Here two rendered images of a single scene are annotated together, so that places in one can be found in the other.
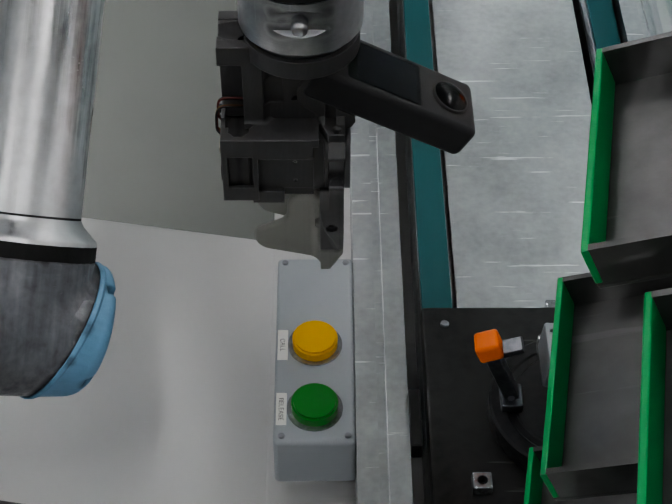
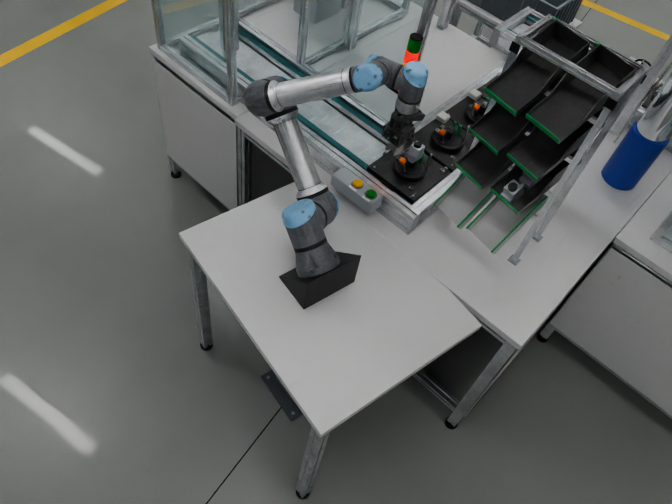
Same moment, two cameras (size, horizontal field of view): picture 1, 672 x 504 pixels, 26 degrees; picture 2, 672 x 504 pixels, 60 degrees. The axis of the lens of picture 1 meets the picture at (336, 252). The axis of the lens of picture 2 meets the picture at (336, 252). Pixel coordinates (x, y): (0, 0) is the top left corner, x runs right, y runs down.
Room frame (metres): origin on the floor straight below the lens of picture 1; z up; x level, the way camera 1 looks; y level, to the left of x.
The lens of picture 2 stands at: (-0.06, 1.34, 2.59)
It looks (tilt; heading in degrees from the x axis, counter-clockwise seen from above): 53 degrees down; 304
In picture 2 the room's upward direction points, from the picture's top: 12 degrees clockwise
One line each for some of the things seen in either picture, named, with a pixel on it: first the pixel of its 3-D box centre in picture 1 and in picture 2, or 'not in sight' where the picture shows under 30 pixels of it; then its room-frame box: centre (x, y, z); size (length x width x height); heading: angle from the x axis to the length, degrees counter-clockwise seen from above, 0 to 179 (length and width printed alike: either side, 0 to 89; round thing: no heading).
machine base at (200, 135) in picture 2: not in sight; (294, 95); (1.80, -0.65, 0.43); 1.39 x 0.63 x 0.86; 90
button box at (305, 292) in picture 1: (315, 365); (356, 189); (0.81, 0.02, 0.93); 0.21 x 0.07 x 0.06; 0
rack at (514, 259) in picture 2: not in sight; (530, 151); (0.37, -0.32, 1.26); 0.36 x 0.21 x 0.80; 0
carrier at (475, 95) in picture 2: not in sight; (482, 108); (0.73, -0.70, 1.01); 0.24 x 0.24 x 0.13; 0
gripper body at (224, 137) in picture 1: (290, 101); (401, 124); (0.69, 0.03, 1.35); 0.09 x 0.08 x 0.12; 90
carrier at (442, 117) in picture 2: not in sight; (450, 133); (0.73, -0.45, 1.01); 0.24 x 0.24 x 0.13; 0
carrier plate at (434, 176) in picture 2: (569, 421); (408, 170); (0.73, -0.20, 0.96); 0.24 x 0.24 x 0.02; 0
